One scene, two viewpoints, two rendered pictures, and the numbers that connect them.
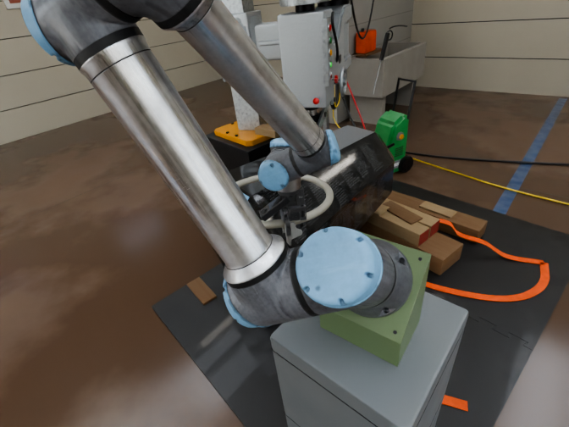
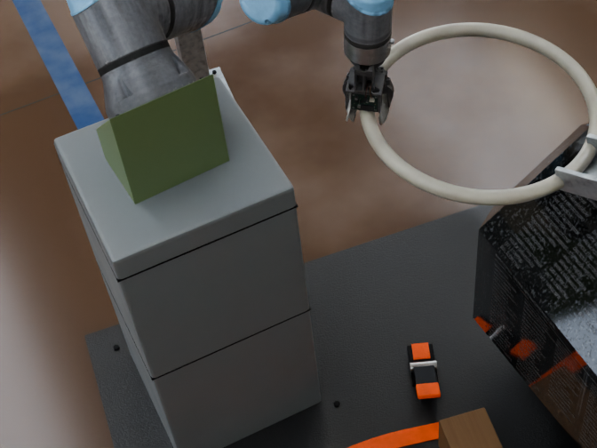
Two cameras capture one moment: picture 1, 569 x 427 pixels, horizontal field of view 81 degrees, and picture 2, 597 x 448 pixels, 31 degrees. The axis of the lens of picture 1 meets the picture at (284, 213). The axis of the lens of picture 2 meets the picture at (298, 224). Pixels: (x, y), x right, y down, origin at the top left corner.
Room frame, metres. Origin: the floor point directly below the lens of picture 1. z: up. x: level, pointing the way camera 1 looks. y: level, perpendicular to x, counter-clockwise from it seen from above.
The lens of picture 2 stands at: (1.50, -1.54, 2.45)
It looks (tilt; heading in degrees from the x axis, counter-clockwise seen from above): 49 degrees down; 115
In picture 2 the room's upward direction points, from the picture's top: 7 degrees counter-clockwise
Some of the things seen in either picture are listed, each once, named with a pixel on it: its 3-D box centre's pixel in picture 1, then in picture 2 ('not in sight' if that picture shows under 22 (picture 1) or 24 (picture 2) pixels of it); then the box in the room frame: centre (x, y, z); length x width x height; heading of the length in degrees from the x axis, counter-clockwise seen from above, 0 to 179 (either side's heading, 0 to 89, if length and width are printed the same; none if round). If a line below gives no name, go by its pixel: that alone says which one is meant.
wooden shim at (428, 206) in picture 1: (437, 209); not in sight; (2.09, -1.17, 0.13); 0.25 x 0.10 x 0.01; 38
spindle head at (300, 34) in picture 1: (312, 59); not in sight; (1.87, -0.24, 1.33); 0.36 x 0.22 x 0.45; 158
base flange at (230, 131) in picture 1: (254, 128); not in sight; (2.62, 0.16, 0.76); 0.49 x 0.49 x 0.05; 39
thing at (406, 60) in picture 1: (383, 82); not in sight; (4.94, -1.65, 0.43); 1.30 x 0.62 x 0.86; 135
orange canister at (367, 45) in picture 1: (367, 40); not in sight; (5.00, -1.42, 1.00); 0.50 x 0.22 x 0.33; 135
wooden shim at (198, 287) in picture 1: (201, 290); not in sight; (1.64, 0.62, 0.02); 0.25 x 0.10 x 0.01; 36
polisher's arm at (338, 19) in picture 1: (327, 52); not in sight; (2.16, -0.37, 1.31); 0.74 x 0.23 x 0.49; 158
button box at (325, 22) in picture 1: (327, 52); not in sight; (1.69, -0.29, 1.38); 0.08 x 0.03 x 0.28; 158
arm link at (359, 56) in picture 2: (287, 181); (369, 43); (0.99, -0.02, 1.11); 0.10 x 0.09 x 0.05; 8
